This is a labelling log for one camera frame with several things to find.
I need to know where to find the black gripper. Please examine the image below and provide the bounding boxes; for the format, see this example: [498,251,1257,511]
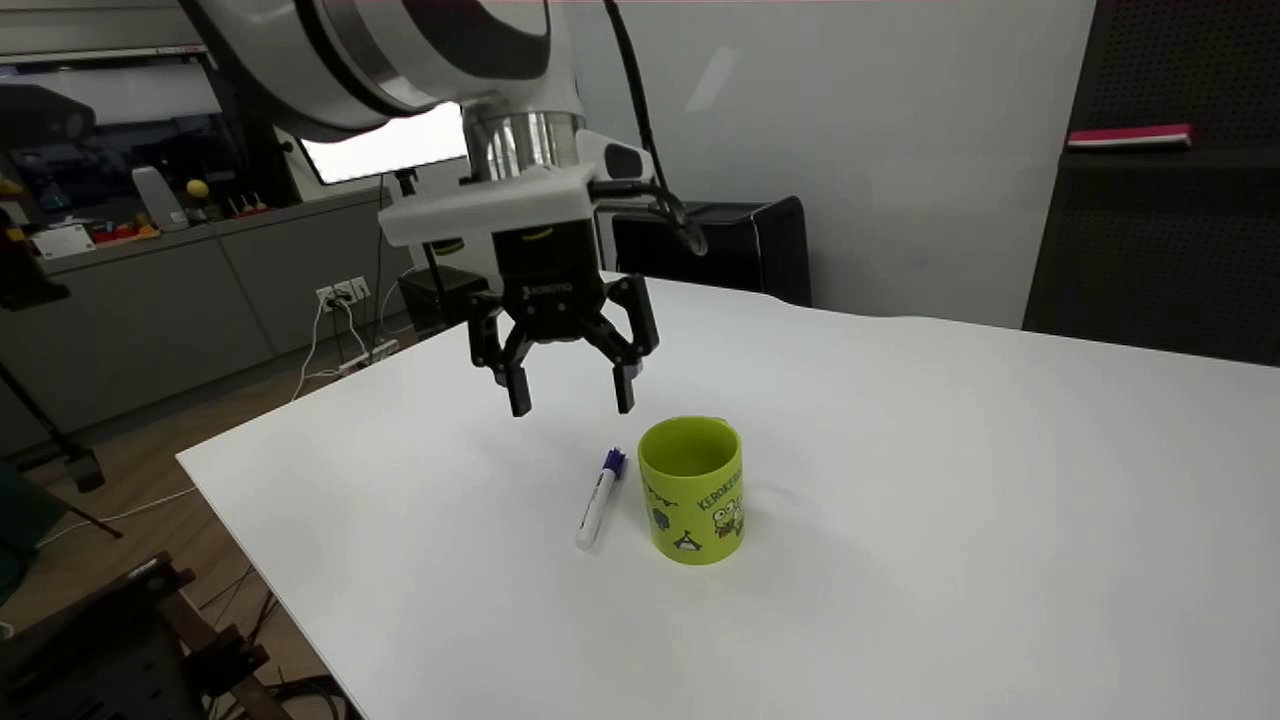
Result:
[468,221,661,416]

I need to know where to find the white marker pen blue cap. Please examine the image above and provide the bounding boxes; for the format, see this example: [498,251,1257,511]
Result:
[577,447,628,549]

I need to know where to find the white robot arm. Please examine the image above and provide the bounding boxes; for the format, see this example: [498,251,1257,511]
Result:
[181,0,664,416]

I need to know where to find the green ceramic mug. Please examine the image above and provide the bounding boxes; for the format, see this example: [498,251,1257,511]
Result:
[638,416,746,566]

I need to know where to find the black computer tower case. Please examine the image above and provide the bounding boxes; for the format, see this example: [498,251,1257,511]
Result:
[612,196,810,305]

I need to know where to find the black light stand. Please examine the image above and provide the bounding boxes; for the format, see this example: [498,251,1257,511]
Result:
[383,168,488,338]

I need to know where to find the bright studio light panel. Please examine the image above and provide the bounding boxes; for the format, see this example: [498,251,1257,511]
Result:
[299,105,468,183]

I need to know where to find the grey cabinet counter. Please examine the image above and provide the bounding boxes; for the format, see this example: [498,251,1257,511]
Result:
[0,191,408,433]

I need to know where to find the black tripod leg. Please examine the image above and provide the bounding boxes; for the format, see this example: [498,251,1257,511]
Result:
[0,364,102,491]

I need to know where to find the pink book on shelf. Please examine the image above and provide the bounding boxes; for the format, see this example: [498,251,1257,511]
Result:
[1064,124,1196,152]

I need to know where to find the black tall shelf unit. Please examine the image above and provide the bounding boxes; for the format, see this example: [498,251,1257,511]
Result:
[1024,0,1280,364]

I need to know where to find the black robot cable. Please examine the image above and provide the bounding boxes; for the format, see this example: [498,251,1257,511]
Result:
[597,0,710,262]

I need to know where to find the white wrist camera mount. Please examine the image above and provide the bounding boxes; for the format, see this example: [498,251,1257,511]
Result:
[380,128,656,248]

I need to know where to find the white wall power socket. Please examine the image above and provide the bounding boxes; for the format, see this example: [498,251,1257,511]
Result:
[317,276,373,310]

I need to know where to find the white power cable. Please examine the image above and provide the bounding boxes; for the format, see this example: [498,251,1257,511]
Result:
[290,288,403,400]

